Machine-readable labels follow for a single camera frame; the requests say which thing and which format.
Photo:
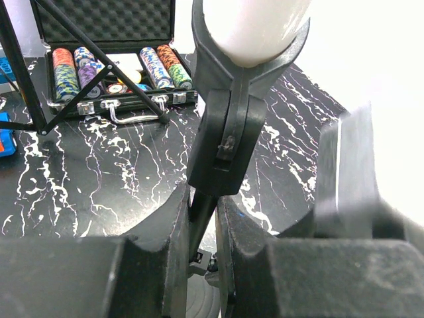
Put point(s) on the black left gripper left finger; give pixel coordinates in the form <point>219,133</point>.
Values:
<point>142,273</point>

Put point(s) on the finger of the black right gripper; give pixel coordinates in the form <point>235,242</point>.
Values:
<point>348,204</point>

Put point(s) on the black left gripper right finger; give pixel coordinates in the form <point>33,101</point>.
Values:
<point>261,275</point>

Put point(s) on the blue orange toy block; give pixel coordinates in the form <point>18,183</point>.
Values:
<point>8,143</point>

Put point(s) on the yellow dealer chip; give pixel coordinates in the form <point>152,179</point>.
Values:
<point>134,75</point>

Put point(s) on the white playing card deck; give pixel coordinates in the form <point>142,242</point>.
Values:
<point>126,61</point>

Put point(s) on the light blue toy block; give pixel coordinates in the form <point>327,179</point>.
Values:
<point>5,66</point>

